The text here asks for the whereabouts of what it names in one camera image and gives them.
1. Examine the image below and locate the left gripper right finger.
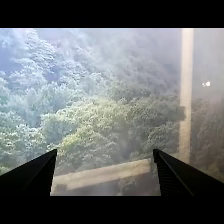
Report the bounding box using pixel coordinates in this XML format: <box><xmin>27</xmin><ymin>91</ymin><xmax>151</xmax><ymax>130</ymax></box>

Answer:
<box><xmin>152</xmin><ymin>148</ymin><xmax>224</xmax><ymax>197</ymax></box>

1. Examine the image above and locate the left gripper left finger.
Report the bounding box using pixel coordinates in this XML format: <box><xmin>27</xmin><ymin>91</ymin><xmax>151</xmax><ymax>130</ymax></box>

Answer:
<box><xmin>0</xmin><ymin>148</ymin><xmax>58</xmax><ymax>197</ymax></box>

